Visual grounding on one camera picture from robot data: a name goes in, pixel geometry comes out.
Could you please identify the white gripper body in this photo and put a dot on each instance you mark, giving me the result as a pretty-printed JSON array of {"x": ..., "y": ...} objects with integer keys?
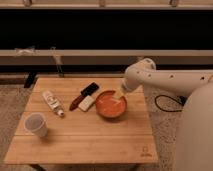
[{"x": 125, "y": 88}]

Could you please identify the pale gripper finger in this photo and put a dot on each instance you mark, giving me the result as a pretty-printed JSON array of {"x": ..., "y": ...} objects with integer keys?
[{"x": 118, "y": 94}]

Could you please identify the white tube with cap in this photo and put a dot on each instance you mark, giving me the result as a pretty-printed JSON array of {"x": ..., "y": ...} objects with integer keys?
[{"x": 53, "y": 102}]

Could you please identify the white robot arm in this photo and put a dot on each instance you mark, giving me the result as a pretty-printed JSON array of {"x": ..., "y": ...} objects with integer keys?
[{"x": 194, "y": 144}]

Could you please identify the orange ceramic bowl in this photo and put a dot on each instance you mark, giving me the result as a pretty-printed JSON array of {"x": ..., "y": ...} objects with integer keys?
[{"x": 109, "y": 107}]

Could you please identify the grey horizontal rail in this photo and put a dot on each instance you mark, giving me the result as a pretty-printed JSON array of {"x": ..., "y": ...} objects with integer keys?
[{"x": 29, "y": 53}]

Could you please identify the wooden table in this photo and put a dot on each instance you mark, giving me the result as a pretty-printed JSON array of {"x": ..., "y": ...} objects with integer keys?
[{"x": 84, "y": 137}]

